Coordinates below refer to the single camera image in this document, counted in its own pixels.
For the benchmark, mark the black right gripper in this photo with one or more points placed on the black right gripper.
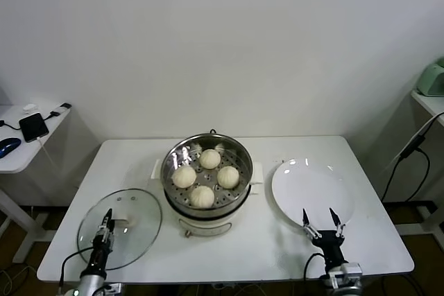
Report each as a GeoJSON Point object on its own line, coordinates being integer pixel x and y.
{"type": "Point", "coordinates": [329, 244]}

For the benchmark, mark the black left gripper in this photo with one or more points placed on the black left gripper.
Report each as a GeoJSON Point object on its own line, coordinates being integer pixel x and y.
{"type": "Point", "coordinates": [100, 261]}

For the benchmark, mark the white steamed baozi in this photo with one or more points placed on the white steamed baozi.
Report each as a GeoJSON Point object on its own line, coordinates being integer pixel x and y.
{"type": "Point", "coordinates": [209, 158]}
{"type": "Point", "coordinates": [184, 176]}
{"type": "Point", "coordinates": [202, 196]}
{"type": "Point", "coordinates": [228, 175]}

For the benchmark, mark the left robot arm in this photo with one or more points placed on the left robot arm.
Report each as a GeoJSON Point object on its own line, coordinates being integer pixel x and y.
{"type": "Point", "coordinates": [91, 284]}

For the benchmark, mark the stainless steel steamer basket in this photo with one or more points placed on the stainless steel steamer basket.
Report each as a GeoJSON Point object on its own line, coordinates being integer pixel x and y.
{"type": "Point", "coordinates": [243, 171]}

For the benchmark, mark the white round plate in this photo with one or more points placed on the white round plate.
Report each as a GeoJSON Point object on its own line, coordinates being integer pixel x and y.
{"type": "Point", "coordinates": [312, 188]}

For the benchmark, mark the round glass pot lid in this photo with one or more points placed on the round glass pot lid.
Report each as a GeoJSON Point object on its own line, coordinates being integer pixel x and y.
{"type": "Point", "coordinates": [145, 213]}

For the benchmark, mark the white electric pot base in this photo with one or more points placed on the white electric pot base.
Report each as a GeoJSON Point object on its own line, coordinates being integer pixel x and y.
{"type": "Point", "coordinates": [204, 226]}

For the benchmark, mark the white side desk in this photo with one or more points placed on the white side desk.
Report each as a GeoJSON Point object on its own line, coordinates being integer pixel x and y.
{"type": "Point", "coordinates": [21, 166]}

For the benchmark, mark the black power adapter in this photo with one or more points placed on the black power adapter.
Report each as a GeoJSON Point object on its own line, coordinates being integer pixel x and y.
{"type": "Point", "coordinates": [412, 145]}

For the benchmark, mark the black smartphone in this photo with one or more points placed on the black smartphone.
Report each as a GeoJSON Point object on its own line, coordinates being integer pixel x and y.
{"type": "Point", "coordinates": [33, 127]}

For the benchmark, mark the blue computer mouse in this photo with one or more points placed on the blue computer mouse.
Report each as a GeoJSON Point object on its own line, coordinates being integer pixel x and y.
{"type": "Point", "coordinates": [9, 146]}

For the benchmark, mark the black usb adapter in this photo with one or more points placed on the black usb adapter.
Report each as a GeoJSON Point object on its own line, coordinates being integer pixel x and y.
{"type": "Point", "coordinates": [62, 107]}

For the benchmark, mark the small white charger case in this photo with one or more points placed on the small white charger case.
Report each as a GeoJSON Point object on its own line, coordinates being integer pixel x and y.
{"type": "Point", "coordinates": [29, 107]}

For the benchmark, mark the white side table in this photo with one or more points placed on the white side table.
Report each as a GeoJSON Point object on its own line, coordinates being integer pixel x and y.
{"type": "Point", "coordinates": [428, 102]}

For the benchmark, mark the pale green appliance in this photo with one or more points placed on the pale green appliance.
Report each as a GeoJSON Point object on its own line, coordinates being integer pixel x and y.
{"type": "Point", "coordinates": [431, 79]}

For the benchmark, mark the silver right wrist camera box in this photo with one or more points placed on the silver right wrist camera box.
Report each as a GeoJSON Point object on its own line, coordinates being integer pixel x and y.
{"type": "Point", "coordinates": [348, 271]}

